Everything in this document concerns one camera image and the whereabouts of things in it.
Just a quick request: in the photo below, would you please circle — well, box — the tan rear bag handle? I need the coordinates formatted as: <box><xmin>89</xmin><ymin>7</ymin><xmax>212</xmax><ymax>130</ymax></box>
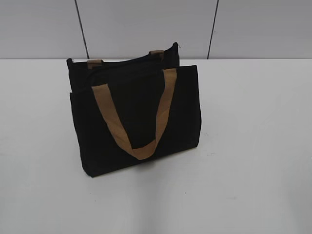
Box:
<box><xmin>87</xmin><ymin>50</ymin><xmax>164</xmax><ymax>69</ymax></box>

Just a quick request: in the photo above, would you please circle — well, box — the tan bag handle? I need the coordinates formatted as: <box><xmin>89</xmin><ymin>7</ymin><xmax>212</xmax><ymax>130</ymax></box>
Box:
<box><xmin>92</xmin><ymin>68</ymin><xmax>177</xmax><ymax>160</ymax></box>
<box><xmin>87</xmin><ymin>50</ymin><xmax>164</xmax><ymax>69</ymax></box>

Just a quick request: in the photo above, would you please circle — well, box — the tan front bag handle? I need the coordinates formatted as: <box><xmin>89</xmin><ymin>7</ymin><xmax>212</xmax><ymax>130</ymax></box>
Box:
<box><xmin>92</xmin><ymin>68</ymin><xmax>177</xmax><ymax>160</ymax></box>

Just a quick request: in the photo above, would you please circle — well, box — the black canvas tote bag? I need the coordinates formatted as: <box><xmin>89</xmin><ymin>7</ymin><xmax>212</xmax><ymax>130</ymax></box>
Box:
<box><xmin>66</xmin><ymin>42</ymin><xmax>201</xmax><ymax>177</ymax></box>

